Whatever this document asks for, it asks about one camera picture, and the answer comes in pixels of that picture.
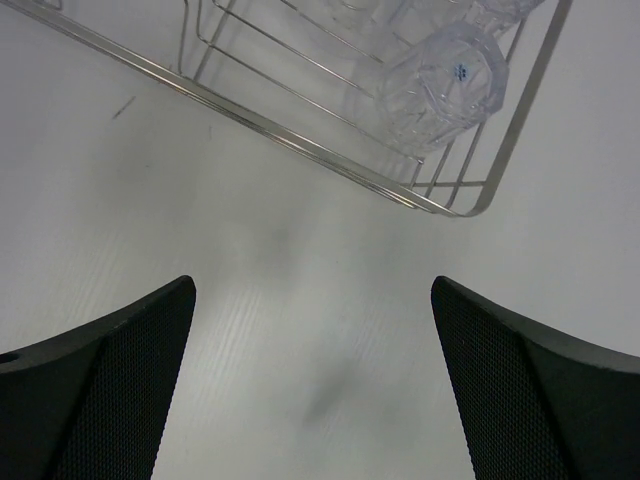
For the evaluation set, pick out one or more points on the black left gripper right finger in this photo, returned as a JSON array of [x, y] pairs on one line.
[[534, 402]]

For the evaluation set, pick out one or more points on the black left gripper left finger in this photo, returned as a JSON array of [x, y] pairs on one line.
[[92, 402]]

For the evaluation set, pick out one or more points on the clear faceted plastic cup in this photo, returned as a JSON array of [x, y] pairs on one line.
[[490, 16], [446, 84]]

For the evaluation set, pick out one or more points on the metal wire dish rack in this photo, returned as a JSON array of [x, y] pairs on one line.
[[271, 84]]

